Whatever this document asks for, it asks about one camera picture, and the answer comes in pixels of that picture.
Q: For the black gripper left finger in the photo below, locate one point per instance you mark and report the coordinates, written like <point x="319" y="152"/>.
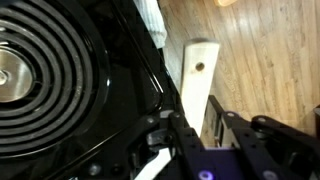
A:
<point x="181" y="143"/>

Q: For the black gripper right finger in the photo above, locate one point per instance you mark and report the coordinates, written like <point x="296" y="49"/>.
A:
<point x="253" y="146"/>

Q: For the wooden spoon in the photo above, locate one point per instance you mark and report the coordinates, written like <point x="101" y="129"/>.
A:
<point x="198" y="86"/>

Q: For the black electric stove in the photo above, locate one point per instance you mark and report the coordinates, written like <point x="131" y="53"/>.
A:
<point x="126" y="83"/>

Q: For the pale yellow towel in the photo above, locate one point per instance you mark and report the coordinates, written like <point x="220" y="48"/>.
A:
<point x="151" y="20"/>

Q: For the large coil burner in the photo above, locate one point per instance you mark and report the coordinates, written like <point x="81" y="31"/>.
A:
<point x="60" y="83"/>

